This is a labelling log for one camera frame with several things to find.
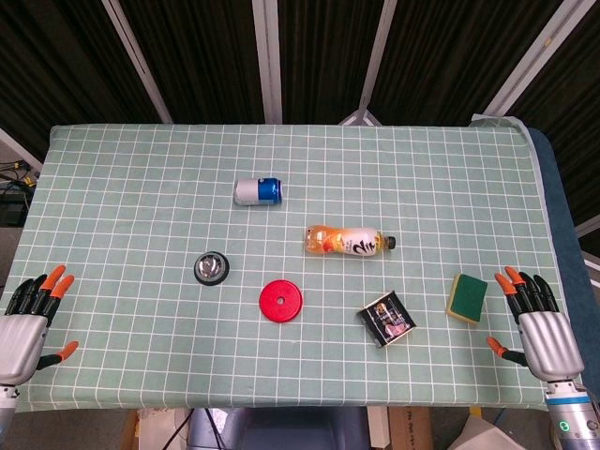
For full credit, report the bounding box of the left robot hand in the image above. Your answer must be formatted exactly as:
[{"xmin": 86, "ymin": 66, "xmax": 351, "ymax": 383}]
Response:
[{"xmin": 0, "ymin": 263, "xmax": 80, "ymax": 386}]

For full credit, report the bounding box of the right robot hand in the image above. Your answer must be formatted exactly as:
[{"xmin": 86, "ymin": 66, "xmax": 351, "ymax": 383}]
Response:
[{"xmin": 486, "ymin": 265, "xmax": 585, "ymax": 382}]

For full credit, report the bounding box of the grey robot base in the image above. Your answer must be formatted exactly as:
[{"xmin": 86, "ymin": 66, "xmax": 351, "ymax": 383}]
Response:
[{"xmin": 187, "ymin": 406, "xmax": 371, "ymax": 450}]

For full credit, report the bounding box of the green and yellow sponge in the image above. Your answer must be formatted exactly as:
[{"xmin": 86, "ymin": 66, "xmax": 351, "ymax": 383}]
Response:
[{"xmin": 444, "ymin": 274, "xmax": 489, "ymax": 326}]

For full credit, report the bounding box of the blue table padding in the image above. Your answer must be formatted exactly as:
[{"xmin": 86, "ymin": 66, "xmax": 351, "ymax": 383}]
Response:
[{"xmin": 528, "ymin": 127, "xmax": 600, "ymax": 376}]

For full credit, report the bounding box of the black snack box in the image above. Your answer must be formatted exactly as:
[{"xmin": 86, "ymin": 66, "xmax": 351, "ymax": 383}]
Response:
[{"xmin": 359, "ymin": 290, "xmax": 416, "ymax": 349}]

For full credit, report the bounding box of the cardboard box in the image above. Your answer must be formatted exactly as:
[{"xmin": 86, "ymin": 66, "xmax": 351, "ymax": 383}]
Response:
[{"xmin": 387, "ymin": 406, "xmax": 435, "ymax": 450}]

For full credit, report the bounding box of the orange juice bottle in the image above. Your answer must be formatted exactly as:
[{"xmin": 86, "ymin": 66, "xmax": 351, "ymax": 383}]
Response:
[{"xmin": 303, "ymin": 224, "xmax": 398, "ymax": 259}]

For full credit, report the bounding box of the red plastic disc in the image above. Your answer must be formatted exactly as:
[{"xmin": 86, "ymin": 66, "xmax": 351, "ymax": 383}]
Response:
[{"xmin": 259, "ymin": 278, "xmax": 304, "ymax": 323}]

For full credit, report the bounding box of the green checkered tablecloth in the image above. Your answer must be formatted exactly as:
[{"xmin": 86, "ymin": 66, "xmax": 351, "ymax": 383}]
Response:
[{"xmin": 3, "ymin": 113, "xmax": 588, "ymax": 413}]

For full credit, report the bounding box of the blue and silver can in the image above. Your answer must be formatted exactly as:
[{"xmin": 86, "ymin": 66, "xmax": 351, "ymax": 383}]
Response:
[{"xmin": 232, "ymin": 176, "xmax": 285, "ymax": 207}]

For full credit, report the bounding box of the black electronics with cables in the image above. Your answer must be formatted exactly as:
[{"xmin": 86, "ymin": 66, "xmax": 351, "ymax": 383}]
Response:
[{"xmin": 0, "ymin": 158, "xmax": 39, "ymax": 226}]

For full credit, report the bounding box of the white frame post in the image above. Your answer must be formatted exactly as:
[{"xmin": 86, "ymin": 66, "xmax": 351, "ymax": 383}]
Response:
[
  {"xmin": 250, "ymin": 0, "xmax": 283, "ymax": 125},
  {"xmin": 101, "ymin": 0, "xmax": 174, "ymax": 124},
  {"xmin": 337, "ymin": 0, "xmax": 399, "ymax": 126},
  {"xmin": 482, "ymin": 0, "xmax": 583, "ymax": 117}
]

